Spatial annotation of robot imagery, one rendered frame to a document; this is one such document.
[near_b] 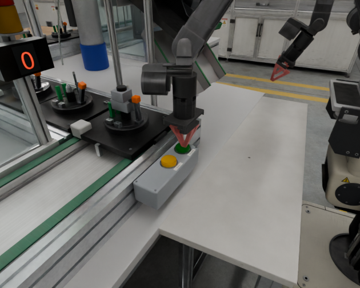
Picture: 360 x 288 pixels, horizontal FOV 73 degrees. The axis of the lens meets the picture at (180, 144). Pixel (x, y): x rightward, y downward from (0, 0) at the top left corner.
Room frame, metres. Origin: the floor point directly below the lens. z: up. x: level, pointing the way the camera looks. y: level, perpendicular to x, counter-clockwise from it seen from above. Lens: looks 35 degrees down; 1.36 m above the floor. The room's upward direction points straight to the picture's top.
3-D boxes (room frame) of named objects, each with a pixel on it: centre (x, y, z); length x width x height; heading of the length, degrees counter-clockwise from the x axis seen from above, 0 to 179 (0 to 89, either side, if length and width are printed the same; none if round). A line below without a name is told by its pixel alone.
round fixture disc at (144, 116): (0.68, 0.17, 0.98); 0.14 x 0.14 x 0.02
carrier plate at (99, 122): (0.68, 0.17, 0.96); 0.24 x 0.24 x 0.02; 59
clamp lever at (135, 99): (0.65, 0.13, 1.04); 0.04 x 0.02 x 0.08; 59
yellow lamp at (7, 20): (0.58, 0.37, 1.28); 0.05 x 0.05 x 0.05
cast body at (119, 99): (0.68, 0.18, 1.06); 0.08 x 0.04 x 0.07; 60
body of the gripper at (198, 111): (0.55, -0.01, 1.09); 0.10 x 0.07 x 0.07; 149
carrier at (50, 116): (0.81, 0.39, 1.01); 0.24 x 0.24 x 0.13; 59
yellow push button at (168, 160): (0.49, 0.03, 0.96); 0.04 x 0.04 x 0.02
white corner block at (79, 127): (0.64, 0.30, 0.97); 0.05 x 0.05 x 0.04; 59
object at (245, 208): (0.79, -0.10, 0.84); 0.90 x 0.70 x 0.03; 156
